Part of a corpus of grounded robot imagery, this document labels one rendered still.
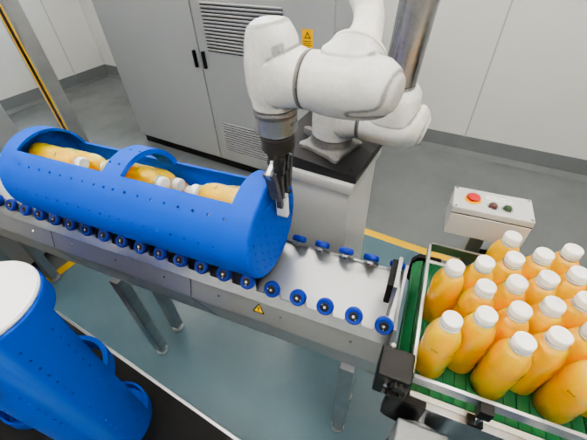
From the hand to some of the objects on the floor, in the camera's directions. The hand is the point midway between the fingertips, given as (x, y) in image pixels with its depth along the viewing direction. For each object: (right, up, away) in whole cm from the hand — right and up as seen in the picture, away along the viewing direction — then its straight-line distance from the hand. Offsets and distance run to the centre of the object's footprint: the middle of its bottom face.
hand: (282, 204), depth 84 cm
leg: (-68, -74, +94) cm, 138 cm away
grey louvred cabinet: (-51, +62, +242) cm, 255 cm away
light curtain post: (-94, -39, +135) cm, 169 cm away
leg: (-154, -43, +133) cm, 208 cm away
